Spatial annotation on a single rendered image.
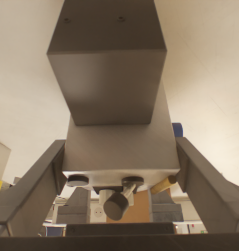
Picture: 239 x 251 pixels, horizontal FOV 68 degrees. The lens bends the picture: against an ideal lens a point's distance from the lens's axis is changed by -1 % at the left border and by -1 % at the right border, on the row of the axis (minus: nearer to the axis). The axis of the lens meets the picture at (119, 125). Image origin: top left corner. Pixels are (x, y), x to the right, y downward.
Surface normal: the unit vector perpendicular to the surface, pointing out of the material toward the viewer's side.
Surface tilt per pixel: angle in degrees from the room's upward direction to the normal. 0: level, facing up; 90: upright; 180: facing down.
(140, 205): 90
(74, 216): 90
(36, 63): 0
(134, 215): 90
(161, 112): 90
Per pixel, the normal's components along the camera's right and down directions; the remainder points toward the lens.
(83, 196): -0.01, -0.54
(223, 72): 0.02, 0.84
